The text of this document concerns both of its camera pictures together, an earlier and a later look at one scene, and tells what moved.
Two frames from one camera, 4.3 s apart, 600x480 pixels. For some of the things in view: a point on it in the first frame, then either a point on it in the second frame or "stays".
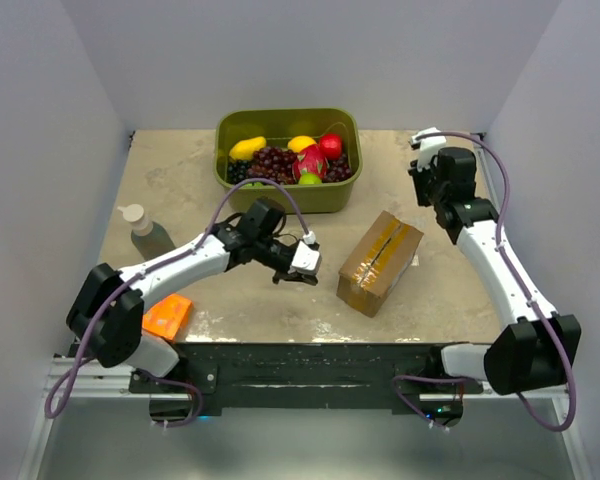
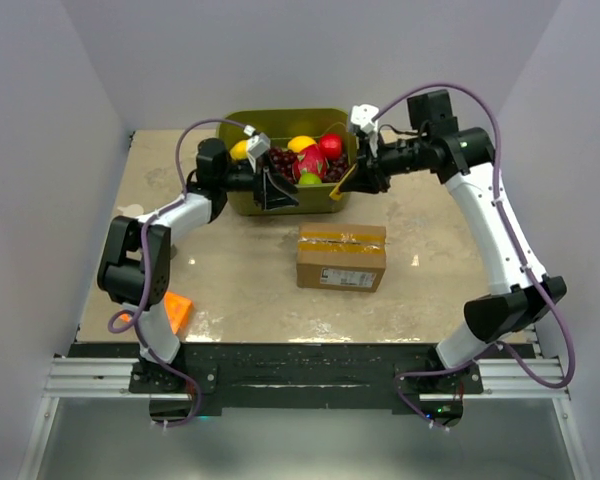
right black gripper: [418, 177] -> [373, 182]
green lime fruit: [310, 178] stays
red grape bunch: [275, 163] stays
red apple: [331, 144] stays
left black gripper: [311, 279] -> [268, 193]
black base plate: [310, 378] stays
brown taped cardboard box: [378, 263] -> [341, 257]
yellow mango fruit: [244, 149] stays
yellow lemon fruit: [297, 143] stays
